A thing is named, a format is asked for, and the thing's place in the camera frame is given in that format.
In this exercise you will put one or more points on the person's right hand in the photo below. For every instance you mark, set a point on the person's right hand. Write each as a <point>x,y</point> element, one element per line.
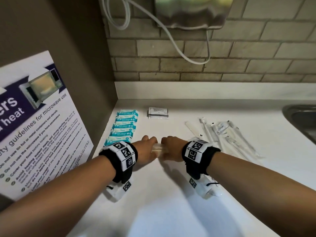
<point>175,148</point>

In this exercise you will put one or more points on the black wristband with marker tags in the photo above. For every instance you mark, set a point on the black wristband with marker tags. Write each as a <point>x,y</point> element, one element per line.
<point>196,150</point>
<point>124,153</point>

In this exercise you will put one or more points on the steel sink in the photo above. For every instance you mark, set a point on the steel sink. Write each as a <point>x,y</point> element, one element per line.
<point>303,120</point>

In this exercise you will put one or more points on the steel wall dispenser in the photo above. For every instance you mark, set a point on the steel wall dispenser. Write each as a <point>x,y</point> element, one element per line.
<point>195,12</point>

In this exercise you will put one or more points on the row of teal wipe packets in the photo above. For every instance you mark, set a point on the row of teal wipe packets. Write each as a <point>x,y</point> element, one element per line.
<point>123,125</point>

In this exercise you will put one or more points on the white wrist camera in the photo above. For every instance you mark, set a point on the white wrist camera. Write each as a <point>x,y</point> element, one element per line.
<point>201,187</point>
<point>121,191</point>

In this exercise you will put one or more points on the person's right forearm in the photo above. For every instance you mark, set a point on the person's right forearm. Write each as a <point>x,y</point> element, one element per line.
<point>259,185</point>

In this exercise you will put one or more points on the person's left hand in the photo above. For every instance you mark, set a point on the person's left hand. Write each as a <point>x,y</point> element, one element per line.
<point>145,150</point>

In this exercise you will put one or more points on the person's left forearm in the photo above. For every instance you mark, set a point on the person's left forearm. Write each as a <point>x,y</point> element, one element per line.
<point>61,199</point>

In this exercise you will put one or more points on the stack of yellow soap packets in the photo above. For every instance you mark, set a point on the stack of yellow soap packets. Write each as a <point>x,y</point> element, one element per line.
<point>160,148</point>

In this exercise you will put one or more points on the stack of white wipe sachets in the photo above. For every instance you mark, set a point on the stack of white wipe sachets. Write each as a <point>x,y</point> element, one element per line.
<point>158,112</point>

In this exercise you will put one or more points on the white and purple poster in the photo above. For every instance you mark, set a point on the white and purple poster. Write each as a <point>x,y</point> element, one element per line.
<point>37,135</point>

